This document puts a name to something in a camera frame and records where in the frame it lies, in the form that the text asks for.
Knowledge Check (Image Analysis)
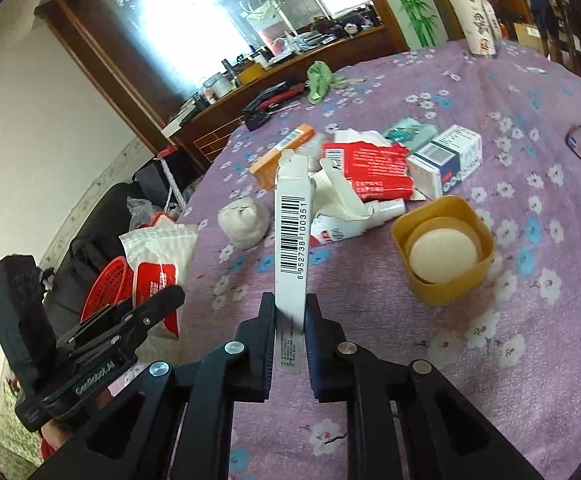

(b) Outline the red white wet wipe pack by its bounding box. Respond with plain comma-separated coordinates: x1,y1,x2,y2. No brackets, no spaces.
119,222,200,340

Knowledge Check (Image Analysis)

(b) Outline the yellow square plastic cup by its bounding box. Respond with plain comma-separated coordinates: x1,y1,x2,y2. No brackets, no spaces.
391,195,495,307

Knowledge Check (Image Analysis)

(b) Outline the white spray bottle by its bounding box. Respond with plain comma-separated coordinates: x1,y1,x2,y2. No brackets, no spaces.
310,198,406,247

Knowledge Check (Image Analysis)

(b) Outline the white tissue ball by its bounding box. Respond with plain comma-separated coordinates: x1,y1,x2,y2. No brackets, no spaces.
218,197,271,249

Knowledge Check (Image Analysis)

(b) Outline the white blue medicine box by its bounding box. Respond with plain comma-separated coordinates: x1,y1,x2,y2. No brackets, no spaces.
406,125,483,200

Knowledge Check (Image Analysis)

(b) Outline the red torn paper package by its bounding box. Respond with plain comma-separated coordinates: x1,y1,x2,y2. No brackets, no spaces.
324,142,415,202

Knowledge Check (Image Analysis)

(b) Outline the orange medicine box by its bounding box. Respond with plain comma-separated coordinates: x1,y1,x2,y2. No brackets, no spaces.
249,124,315,191

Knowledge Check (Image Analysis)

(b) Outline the teal tissue packet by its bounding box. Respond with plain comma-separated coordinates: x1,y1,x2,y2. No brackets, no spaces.
383,118,439,152

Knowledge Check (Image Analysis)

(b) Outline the clear plastic bag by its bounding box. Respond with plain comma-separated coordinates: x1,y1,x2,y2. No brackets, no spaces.
311,158,373,221

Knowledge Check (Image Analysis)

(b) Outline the left hand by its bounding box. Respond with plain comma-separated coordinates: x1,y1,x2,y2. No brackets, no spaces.
41,419,72,451

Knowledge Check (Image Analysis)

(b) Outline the red plastic basket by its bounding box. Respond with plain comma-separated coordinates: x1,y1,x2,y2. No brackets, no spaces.
80,256,133,322

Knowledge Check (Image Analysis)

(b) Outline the purple floral tablecloth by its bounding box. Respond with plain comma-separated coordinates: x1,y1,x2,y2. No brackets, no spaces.
140,42,581,479

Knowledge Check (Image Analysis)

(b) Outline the wooden counter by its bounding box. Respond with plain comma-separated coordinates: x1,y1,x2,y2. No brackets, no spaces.
159,24,397,172

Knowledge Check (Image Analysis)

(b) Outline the black red tool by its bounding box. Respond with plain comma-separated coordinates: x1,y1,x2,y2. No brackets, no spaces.
243,81,305,131

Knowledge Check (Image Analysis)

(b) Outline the green crumpled cloth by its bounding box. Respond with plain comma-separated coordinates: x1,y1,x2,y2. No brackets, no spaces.
307,61,345,105

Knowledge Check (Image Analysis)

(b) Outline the white paper coffee cup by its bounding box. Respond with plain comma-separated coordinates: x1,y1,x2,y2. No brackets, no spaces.
449,0,502,58

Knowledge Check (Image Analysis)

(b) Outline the black bag with rope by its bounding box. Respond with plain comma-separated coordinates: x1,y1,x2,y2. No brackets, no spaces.
133,148,202,209

